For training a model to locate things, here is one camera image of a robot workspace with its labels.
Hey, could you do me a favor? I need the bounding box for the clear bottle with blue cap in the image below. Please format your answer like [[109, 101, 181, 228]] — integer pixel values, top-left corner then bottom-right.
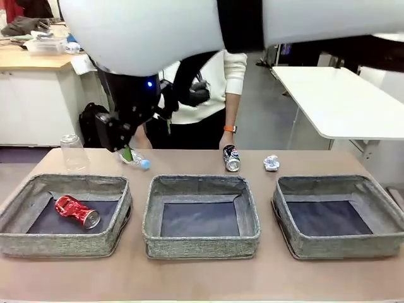
[[118, 150, 152, 172]]

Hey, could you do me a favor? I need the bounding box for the person's left forearm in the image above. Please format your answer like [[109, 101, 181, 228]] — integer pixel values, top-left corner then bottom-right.
[[224, 92, 242, 128]]

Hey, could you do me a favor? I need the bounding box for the crumpled white paper ball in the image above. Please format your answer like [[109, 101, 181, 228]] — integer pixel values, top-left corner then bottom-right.
[[263, 154, 281, 173]]

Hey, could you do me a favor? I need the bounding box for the white side desk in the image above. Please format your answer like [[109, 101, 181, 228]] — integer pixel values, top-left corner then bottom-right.
[[71, 55, 98, 76]]

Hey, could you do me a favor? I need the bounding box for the black backpack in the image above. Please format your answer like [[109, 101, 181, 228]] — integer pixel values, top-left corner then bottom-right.
[[78, 102, 110, 148]]

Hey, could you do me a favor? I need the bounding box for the red garment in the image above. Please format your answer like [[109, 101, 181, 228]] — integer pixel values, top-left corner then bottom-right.
[[0, 0, 20, 25]]

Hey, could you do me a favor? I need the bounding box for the clear plastic cup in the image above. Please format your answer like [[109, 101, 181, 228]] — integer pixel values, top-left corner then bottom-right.
[[59, 134, 91, 172]]

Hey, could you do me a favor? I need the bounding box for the clear plastic crate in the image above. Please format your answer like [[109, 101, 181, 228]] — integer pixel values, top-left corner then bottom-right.
[[23, 37, 67, 57]]

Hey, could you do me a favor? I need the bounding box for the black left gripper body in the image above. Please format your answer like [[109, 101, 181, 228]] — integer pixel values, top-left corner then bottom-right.
[[105, 105, 149, 153]]

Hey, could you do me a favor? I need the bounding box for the grey woven fabric basket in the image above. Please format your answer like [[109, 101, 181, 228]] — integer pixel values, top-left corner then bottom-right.
[[0, 173, 133, 258], [141, 174, 262, 260], [271, 174, 404, 260]]

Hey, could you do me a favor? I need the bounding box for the crushed blue soda can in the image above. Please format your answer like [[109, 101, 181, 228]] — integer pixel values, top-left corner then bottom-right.
[[222, 143, 242, 173]]

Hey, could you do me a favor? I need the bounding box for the person's right forearm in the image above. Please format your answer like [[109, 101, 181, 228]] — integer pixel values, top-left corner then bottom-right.
[[134, 124, 153, 150]]

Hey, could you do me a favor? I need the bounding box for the grey crumpled cloth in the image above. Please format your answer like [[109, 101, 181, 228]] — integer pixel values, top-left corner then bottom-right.
[[0, 15, 53, 37]]

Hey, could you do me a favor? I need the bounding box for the person in white sweater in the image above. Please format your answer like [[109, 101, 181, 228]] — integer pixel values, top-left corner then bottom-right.
[[145, 49, 249, 150]]

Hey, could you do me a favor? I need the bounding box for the white counter with wooden top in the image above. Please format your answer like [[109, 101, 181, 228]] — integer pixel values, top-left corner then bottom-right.
[[0, 47, 95, 148]]

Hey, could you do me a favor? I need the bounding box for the person's left hand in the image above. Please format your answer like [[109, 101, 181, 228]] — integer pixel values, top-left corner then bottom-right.
[[218, 131, 237, 150]]

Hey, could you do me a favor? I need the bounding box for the white folding table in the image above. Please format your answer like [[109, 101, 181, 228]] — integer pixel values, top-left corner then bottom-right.
[[271, 65, 404, 162]]

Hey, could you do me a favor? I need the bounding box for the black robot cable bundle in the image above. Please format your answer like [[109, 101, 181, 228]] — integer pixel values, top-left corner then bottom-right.
[[157, 52, 211, 122]]

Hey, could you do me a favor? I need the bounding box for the crushed red soda can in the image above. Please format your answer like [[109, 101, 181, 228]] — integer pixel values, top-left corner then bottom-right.
[[54, 194, 102, 230]]

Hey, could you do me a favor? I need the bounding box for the blue and white packet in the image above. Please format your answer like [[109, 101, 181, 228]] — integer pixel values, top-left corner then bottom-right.
[[64, 33, 82, 54]]

